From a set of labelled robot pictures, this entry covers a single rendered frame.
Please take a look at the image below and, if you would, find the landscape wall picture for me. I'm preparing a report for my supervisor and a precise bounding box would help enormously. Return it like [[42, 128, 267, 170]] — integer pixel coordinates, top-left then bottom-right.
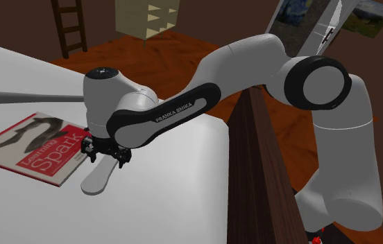
[[341, 0, 383, 39]]

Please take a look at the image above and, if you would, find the red and white book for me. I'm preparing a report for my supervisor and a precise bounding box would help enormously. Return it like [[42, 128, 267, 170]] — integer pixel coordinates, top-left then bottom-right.
[[0, 111, 93, 188]]

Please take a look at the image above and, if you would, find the dark wooden ladder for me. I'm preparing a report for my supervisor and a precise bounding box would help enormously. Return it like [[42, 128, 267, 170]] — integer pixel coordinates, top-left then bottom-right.
[[50, 0, 89, 60]]

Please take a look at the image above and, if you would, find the beige shelf cabinet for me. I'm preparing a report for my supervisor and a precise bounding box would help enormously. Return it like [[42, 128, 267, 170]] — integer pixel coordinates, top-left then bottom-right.
[[114, 0, 181, 50]]

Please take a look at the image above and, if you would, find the grey flat spatula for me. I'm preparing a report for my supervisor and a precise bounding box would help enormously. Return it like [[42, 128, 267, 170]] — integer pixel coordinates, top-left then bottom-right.
[[80, 156, 120, 196]]

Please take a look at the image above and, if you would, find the white door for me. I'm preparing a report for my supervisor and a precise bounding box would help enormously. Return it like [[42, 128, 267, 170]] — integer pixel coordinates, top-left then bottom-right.
[[296, 0, 361, 57]]

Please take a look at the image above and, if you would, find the white bed with wooden board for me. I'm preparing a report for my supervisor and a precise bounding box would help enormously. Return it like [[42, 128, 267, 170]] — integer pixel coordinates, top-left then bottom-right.
[[0, 41, 310, 244]]

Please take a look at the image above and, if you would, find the night sky wall picture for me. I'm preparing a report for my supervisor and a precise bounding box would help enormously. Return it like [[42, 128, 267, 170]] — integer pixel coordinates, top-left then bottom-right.
[[266, 0, 331, 57]]

